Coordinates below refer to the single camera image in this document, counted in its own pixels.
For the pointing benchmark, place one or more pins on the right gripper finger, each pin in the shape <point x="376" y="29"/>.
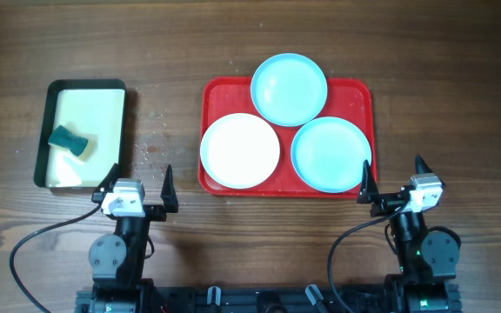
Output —
<point x="368" y="192"/>
<point x="421" y="166"/>

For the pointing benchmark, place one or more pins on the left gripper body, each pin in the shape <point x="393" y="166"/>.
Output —
<point x="154" y="213"/>

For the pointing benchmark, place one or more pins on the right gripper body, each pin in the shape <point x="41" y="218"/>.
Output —
<point x="387" y="204"/>

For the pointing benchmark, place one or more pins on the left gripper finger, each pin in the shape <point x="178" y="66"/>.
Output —
<point x="168" y="193"/>
<point x="109" y="180"/>

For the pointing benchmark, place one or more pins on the light blue plate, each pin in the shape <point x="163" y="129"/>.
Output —
<point x="288" y="89"/>
<point x="328" y="154"/>

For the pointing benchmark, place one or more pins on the green and yellow sponge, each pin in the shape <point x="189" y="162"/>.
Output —
<point x="78" y="146"/>

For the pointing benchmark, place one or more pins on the white round plate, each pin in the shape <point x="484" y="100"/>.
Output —
<point x="240" y="151"/>

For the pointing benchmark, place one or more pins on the light blue plate top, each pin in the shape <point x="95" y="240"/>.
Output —
<point x="288" y="89"/>

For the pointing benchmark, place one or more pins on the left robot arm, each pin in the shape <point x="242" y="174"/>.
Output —
<point x="117" y="260"/>

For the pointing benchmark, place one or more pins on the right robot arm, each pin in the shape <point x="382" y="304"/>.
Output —
<point x="427" y="256"/>

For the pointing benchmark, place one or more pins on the red plastic tray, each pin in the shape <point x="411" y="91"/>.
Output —
<point x="347" y="98"/>

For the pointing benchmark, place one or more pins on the dark green rectangular basin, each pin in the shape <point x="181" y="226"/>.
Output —
<point x="94" y="109"/>

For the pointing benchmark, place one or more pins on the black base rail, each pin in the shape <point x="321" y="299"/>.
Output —
<point x="359" y="298"/>

